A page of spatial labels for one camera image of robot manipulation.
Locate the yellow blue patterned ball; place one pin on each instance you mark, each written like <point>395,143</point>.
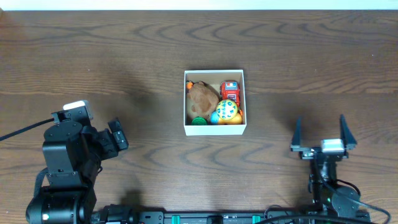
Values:
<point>227,109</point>

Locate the brown plush toy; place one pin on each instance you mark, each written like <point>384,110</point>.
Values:
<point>201,100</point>

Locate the green knitted ball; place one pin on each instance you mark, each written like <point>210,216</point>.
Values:
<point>199,121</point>

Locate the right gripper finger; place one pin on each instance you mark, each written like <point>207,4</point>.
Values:
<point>296,138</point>
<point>345,133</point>

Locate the yellow rubber duck toy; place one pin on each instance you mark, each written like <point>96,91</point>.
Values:
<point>216,120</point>

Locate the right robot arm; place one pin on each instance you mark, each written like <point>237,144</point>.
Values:
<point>334,196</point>

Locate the red toy fire truck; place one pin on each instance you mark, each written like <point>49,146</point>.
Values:
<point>229,90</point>

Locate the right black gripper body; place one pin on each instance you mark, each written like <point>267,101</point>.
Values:
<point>306,154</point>

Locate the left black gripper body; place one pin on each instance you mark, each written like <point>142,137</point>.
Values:
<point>117,137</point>

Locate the white cardboard box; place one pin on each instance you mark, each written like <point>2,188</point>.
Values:
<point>213,79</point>

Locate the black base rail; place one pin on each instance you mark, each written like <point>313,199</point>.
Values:
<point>274,214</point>

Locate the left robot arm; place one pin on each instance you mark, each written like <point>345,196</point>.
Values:
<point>73,150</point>

